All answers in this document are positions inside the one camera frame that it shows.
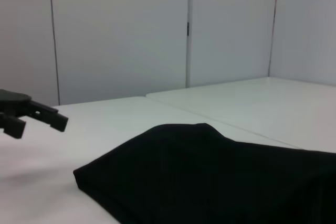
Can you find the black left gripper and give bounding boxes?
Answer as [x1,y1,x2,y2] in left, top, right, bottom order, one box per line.
[0,89,69,140]

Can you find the black shirt with FREE print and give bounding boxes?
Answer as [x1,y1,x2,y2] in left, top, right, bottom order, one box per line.
[72,123,336,224]

